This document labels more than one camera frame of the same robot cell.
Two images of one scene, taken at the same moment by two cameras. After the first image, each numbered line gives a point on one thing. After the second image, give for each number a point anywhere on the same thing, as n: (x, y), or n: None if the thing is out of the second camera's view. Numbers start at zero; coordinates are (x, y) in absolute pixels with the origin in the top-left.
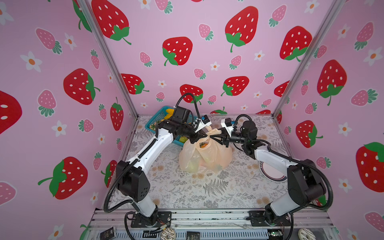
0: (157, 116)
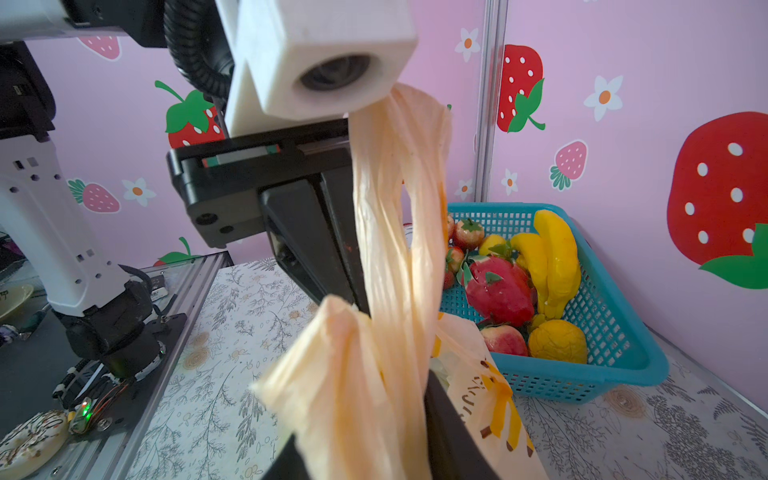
0: (622, 349)
